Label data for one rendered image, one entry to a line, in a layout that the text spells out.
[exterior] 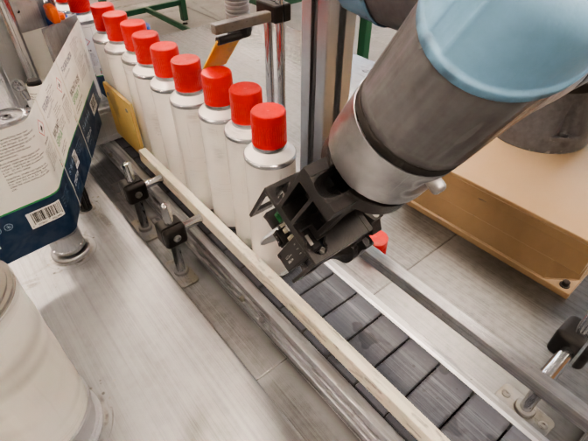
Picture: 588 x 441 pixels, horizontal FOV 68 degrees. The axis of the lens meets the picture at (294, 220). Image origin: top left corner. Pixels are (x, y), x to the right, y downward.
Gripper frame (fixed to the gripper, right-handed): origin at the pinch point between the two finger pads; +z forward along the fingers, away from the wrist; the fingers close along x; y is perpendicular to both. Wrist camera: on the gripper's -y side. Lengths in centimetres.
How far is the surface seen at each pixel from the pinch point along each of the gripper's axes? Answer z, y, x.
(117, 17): 6.5, 0.8, -40.7
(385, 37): 188, -273, -138
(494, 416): -7.1, -3.0, 23.1
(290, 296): 0.0, 4.4, 3.9
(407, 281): -8.3, -2.8, 8.9
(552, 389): -15.2, -2.9, 20.8
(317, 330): -1.9, 4.7, 8.2
